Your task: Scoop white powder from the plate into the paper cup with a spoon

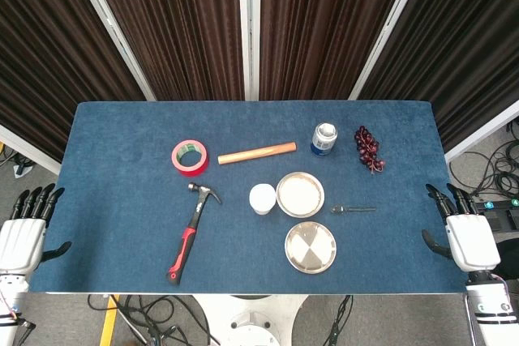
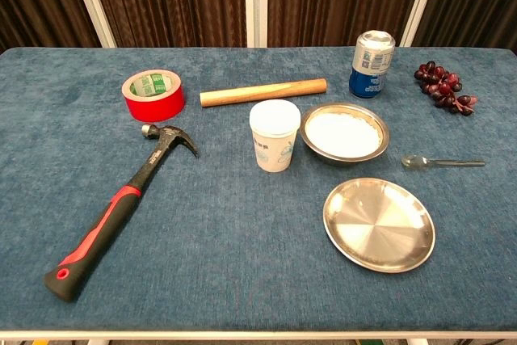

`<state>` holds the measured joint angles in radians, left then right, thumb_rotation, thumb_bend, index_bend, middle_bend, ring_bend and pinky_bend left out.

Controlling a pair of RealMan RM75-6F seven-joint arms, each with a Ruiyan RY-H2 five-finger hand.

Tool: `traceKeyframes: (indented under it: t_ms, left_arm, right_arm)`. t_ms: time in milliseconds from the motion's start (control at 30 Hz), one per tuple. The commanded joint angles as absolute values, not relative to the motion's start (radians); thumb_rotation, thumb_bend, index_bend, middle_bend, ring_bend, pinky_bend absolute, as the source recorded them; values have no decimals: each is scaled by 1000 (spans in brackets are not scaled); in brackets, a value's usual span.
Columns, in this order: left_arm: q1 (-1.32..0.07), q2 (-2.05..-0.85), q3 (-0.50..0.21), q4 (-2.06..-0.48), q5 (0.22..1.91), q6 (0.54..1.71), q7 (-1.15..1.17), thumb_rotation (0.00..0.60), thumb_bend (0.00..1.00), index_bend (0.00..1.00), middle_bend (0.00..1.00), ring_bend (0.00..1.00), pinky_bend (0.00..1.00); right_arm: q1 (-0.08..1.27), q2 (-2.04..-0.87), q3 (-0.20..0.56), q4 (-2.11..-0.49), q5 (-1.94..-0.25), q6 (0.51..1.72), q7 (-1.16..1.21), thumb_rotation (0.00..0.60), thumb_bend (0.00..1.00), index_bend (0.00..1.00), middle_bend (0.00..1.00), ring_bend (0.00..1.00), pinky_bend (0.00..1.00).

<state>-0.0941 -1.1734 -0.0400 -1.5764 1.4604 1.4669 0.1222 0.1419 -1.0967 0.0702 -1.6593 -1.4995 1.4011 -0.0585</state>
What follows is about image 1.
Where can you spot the white paper cup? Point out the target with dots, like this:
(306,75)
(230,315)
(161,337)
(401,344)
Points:
(262,197)

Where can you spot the black trouser leg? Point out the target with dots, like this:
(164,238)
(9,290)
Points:
(509,259)

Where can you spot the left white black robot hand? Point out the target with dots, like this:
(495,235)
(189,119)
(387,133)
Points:
(20,236)

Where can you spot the brown fabric partition panel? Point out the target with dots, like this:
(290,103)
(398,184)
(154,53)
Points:
(324,30)
(466,50)
(48,50)
(174,30)

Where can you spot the blue white tin can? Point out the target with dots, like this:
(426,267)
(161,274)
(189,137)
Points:
(323,144)

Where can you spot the wooden rolling stick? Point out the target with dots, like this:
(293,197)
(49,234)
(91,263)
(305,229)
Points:
(257,153)

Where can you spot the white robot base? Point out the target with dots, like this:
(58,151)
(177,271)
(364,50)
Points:
(249,321)

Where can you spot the black red claw hammer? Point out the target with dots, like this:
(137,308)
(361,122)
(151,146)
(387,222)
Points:
(188,240)

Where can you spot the yellow floor tape strip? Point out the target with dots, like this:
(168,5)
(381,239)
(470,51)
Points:
(108,321)

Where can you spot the purple grape bunch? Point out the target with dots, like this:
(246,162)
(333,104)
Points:
(367,149)

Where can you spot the metal bowl with rim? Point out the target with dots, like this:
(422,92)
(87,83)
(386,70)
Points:
(300,194)

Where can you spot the red tape roll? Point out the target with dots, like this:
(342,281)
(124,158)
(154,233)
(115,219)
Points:
(194,169)

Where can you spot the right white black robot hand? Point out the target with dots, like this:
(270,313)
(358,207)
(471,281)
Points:
(472,240)

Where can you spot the empty steel plate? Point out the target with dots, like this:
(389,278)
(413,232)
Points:
(310,247)

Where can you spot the black foot pedal board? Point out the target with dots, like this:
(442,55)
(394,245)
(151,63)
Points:
(504,210)

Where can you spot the blue table cloth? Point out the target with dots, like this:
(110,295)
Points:
(121,220)

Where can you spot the small dark metal spoon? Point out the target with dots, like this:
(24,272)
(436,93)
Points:
(337,210)

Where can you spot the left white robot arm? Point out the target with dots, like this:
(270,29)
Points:
(10,293)

